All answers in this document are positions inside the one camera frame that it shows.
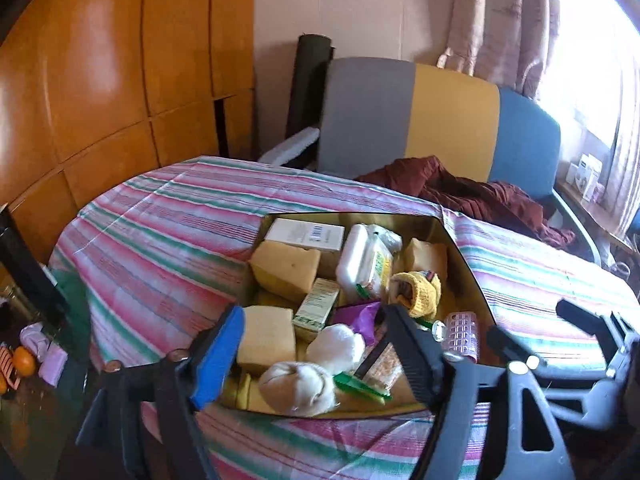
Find pink hair roller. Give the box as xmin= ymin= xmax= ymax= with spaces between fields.
xmin=442 ymin=311 xmax=480 ymax=362

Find yellow knitted item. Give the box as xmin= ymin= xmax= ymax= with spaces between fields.
xmin=387 ymin=271 xmax=442 ymax=321

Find packaged scrub sponge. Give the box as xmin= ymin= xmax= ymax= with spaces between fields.
xmin=334 ymin=337 xmax=402 ymax=404

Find pale yellow sponge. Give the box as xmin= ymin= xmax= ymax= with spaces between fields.
xmin=236 ymin=306 xmax=296 ymax=374

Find purple satin pouch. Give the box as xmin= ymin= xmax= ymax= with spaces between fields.
xmin=331 ymin=301 xmax=381 ymax=346

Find white wipes packet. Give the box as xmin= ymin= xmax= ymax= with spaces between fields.
xmin=335 ymin=223 xmax=402 ymax=304

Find gold metal tray box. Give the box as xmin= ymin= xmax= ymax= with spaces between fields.
xmin=218 ymin=211 xmax=500 ymax=419

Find green white slim carton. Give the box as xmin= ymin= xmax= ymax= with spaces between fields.
xmin=292 ymin=278 xmax=341 ymax=342

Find orange-tan sponge block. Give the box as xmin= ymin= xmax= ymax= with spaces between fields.
xmin=248 ymin=240 xmax=321 ymax=304

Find white pink small packet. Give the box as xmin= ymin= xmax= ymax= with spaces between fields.
xmin=38 ymin=344 xmax=68 ymax=388

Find green glass side table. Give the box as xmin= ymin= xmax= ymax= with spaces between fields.
xmin=1 ymin=269 xmax=91 ymax=479

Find wooden side desk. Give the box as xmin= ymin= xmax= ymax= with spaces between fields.
xmin=554 ymin=180 xmax=639 ymax=269

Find orange fruit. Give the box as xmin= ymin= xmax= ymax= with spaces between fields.
xmin=12 ymin=347 xmax=37 ymax=377

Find dark red garment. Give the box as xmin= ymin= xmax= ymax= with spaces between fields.
xmin=356 ymin=155 xmax=576 ymax=249

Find white boxes on desk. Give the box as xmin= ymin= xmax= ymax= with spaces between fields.
xmin=565 ymin=154 xmax=603 ymax=200

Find striped pink green bedspread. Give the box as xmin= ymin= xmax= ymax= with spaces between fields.
xmin=50 ymin=156 xmax=639 ymax=479

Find white barcode carton box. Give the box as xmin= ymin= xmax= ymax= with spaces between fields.
xmin=264 ymin=218 xmax=345 ymax=252

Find grey yellow blue chair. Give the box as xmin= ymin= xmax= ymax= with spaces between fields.
xmin=259 ymin=58 xmax=601 ymax=263

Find pink patterned curtain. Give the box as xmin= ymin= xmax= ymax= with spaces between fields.
xmin=437 ymin=0 xmax=560 ymax=99

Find black rolled mat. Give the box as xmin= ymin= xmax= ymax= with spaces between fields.
xmin=285 ymin=34 xmax=334 ymax=139

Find orange wooden headboard panels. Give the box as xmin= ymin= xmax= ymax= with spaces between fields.
xmin=1 ymin=0 xmax=255 ymax=262

